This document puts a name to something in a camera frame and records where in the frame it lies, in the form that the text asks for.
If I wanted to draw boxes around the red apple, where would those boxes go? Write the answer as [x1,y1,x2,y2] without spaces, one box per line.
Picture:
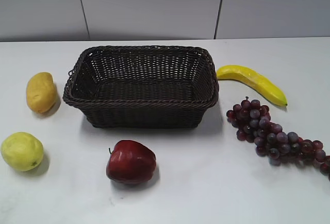
[106,140,156,185]

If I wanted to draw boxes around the dark brown wicker basket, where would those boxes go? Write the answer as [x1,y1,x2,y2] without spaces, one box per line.
[63,45,219,129]

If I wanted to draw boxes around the yellow banana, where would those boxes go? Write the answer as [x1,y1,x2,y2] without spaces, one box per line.
[216,65,288,107]

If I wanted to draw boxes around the purple grape bunch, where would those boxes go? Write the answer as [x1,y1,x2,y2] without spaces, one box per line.
[226,97,329,177]

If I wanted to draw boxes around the yellow mango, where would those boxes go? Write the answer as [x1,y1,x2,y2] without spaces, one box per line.
[26,72,57,114]

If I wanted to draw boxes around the yellow-green guava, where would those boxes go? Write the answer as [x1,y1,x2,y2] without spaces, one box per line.
[1,132,44,171]

